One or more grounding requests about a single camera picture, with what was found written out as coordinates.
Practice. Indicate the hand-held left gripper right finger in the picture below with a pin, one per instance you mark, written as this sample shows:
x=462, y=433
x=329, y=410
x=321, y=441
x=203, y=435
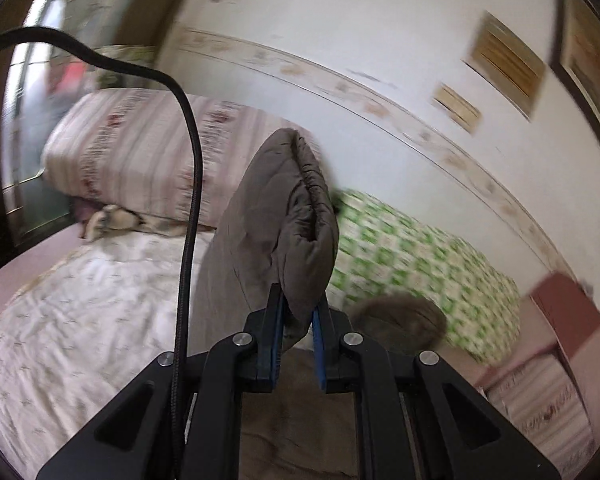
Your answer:
x=320, y=350

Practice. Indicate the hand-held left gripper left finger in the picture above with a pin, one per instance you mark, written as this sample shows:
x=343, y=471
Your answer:
x=275, y=345

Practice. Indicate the brown quilted jacket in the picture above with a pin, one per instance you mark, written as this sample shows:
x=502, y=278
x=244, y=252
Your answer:
x=260, y=220

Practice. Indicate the green checked pillow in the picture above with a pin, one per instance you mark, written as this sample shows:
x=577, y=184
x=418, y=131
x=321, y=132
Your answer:
x=420, y=265

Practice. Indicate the white leaf-print bed sheet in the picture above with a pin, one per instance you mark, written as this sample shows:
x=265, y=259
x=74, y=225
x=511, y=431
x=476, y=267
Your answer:
x=80, y=320

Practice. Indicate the crumpled patterned cloth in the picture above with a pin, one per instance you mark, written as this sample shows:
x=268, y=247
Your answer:
x=110, y=220

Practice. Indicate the pink striped cushion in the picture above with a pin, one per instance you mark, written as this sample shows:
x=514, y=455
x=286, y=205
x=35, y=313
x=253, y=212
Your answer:
x=545, y=410

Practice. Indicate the striped floral pillow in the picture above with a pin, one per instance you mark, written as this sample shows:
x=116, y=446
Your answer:
x=130, y=150

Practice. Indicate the reddish wooden headboard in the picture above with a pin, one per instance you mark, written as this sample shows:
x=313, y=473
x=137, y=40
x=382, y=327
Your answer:
x=570, y=310

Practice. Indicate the green floral cushion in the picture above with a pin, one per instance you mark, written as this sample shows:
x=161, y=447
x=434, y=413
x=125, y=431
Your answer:
x=125, y=65

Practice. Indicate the stained glass door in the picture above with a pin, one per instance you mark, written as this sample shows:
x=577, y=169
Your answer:
x=35, y=110

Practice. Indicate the small wooden wall plaque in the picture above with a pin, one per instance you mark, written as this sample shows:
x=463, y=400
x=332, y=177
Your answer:
x=457, y=106

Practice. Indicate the large wooden wall plaque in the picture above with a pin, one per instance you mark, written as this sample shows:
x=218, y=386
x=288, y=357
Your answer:
x=507, y=62

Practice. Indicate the framed wall picture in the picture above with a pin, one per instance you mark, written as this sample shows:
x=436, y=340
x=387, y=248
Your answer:
x=587, y=60

